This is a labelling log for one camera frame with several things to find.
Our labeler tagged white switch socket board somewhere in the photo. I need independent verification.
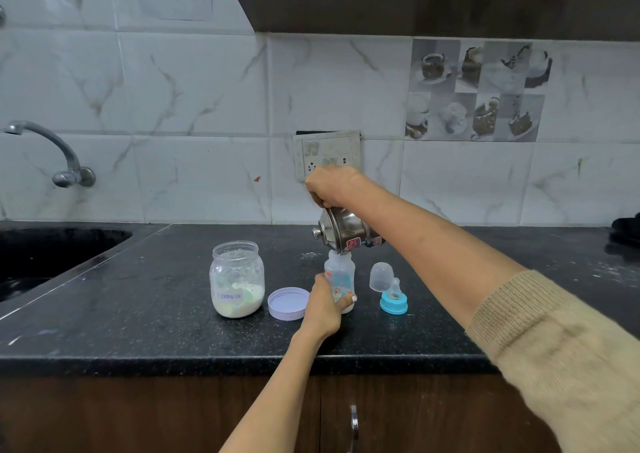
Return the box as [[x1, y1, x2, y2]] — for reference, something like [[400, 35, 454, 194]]
[[293, 130, 363, 184]]

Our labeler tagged person's right hand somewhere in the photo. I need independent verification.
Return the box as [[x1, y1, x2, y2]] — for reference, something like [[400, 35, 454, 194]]
[[304, 164, 382, 211]]

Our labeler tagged lavender plastic jar lid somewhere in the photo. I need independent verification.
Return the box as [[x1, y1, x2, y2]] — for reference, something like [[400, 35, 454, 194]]
[[267, 286, 311, 322]]

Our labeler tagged clear printed baby bottle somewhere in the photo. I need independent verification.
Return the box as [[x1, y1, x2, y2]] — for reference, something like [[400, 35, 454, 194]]
[[323, 250, 357, 314]]

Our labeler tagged black kitchen sink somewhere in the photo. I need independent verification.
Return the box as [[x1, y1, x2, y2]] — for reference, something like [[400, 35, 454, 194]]
[[0, 227, 133, 304]]

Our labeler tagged white measuring scoop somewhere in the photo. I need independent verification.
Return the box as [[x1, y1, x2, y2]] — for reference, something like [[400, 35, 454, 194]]
[[215, 270, 246, 298]]

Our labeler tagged person's left forearm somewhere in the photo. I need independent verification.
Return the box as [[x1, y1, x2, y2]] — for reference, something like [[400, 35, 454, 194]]
[[219, 328, 326, 453]]

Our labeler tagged blue bottle ring with nipple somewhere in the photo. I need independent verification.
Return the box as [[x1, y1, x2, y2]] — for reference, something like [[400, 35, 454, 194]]
[[379, 277, 409, 316]]

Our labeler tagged beige knit sleeve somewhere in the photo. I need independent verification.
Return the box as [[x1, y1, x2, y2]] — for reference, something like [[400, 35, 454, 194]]
[[465, 269, 640, 453]]

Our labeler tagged small steel kettle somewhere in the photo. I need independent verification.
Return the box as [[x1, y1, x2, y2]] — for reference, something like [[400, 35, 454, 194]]
[[312, 205, 387, 256]]

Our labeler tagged chrome curved wall faucet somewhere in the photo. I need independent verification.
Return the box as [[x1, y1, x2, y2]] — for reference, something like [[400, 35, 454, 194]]
[[3, 120, 97, 189]]

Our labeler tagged black cloth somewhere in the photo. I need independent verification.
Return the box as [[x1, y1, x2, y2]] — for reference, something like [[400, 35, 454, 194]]
[[607, 213, 640, 256]]

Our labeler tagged clear dome bottle cap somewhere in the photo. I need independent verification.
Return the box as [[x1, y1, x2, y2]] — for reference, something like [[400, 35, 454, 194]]
[[369, 262, 395, 293]]

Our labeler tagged person's left hand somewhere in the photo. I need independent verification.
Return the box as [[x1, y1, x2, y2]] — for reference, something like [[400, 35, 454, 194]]
[[299, 273, 359, 341]]

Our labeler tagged brown wooden base cabinet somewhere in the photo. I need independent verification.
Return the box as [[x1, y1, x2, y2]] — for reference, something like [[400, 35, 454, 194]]
[[0, 372, 561, 453]]

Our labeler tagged dark wooden wall cabinet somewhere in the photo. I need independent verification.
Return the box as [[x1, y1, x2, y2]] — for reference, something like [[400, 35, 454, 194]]
[[219, 0, 640, 43]]

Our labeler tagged clear formula powder jar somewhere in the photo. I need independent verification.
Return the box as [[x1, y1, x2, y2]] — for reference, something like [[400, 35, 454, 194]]
[[209, 240, 266, 319]]

